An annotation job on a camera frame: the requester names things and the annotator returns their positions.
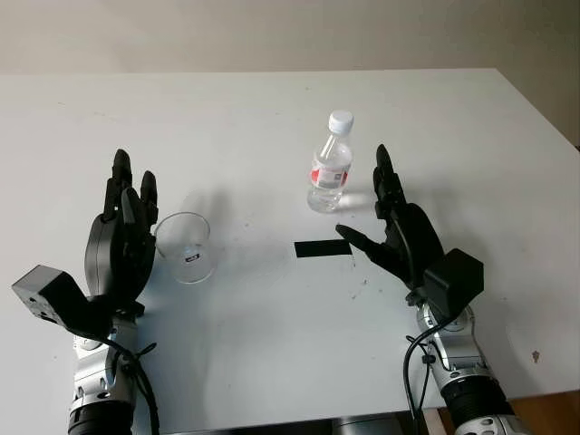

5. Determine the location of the clear plastic water bottle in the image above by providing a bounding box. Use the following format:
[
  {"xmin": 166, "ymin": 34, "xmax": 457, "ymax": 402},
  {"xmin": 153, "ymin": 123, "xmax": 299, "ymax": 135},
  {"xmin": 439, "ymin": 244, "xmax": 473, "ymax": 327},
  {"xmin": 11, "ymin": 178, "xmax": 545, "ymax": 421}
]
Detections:
[{"xmin": 306, "ymin": 110, "xmax": 355, "ymax": 215}]

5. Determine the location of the clear glass beaker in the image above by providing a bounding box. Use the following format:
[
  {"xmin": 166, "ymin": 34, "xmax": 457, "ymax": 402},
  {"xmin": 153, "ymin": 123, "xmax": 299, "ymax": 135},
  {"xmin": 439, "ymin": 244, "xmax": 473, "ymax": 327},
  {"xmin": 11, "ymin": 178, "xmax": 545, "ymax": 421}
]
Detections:
[{"xmin": 153, "ymin": 211, "xmax": 217, "ymax": 285}]

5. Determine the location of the dark robot torso edge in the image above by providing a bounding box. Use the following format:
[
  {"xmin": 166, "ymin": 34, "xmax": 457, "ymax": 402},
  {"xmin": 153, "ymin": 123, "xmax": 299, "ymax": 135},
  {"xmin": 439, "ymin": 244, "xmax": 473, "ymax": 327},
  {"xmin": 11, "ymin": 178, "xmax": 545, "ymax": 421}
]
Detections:
[{"xmin": 224, "ymin": 412, "xmax": 411, "ymax": 435}]

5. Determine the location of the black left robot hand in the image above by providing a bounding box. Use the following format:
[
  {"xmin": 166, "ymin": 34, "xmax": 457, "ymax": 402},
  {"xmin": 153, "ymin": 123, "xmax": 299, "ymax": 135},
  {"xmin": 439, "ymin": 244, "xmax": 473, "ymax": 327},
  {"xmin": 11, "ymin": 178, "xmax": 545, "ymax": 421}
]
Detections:
[{"xmin": 84, "ymin": 148, "xmax": 160, "ymax": 314}]

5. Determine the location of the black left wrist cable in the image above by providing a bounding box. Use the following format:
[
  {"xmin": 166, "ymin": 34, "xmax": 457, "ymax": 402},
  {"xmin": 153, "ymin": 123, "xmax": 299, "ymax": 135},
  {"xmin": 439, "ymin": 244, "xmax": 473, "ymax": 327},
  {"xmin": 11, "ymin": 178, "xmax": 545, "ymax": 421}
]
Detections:
[{"xmin": 104, "ymin": 333, "xmax": 161, "ymax": 435}]

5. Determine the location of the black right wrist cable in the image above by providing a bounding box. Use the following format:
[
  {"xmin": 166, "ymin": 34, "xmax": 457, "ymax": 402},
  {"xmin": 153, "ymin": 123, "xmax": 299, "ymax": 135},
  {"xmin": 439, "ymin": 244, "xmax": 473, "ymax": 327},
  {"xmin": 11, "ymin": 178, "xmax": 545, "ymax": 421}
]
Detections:
[{"xmin": 404, "ymin": 312, "xmax": 454, "ymax": 435}]

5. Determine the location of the black tape strip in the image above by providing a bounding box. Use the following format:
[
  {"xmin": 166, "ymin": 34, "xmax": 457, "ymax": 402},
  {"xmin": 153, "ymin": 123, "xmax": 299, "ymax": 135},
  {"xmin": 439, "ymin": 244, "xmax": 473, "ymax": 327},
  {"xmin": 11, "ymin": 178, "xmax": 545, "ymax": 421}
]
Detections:
[{"xmin": 294, "ymin": 239, "xmax": 354, "ymax": 260}]

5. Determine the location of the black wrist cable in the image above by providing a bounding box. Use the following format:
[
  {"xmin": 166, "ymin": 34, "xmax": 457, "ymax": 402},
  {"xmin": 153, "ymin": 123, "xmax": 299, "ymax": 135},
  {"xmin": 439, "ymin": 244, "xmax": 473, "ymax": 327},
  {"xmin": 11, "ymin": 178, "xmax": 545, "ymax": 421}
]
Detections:
[
  {"xmin": 404, "ymin": 312, "xmax": 454, "ymax": 435},
  {"xmin": 104, "ymin": 333, "xmax": 161, "ymax": 435}
]

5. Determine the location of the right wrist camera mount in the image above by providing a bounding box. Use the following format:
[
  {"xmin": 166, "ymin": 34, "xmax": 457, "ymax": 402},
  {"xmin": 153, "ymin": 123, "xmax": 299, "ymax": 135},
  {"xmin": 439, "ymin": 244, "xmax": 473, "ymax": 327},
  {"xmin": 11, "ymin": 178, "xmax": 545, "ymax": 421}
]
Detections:
[{"xmin": 420, "ymin": 247, "xmax": 486, "ymax": 319}]

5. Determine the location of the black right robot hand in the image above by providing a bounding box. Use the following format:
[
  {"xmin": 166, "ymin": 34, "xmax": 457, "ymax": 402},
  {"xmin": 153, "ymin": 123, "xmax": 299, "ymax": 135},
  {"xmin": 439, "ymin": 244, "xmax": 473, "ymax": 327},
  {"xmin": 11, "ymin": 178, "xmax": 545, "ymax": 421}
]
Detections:
[{"xmin": 334, "ymin": 143, "xmax": 448, "ymax": 298}]

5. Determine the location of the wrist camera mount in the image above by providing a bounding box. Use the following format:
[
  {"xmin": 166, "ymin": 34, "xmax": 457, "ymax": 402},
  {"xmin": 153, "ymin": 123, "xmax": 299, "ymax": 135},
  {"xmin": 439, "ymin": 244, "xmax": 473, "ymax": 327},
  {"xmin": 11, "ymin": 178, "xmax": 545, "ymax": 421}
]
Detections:
[
  {"xmin": 420, "ymin": 247, "xmax": 486, "ymax": 319},
  {"xmin": 12, "ymin": 266, "xmax": 120, "ymax": 340}
]

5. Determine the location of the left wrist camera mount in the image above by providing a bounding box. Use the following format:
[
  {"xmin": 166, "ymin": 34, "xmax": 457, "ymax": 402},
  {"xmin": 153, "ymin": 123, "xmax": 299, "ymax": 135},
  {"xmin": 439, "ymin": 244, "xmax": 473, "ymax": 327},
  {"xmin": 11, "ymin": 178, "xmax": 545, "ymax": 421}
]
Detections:
[{"xmin": 12, "ymin": 266, "xmax": 120, "ymax": 340}]

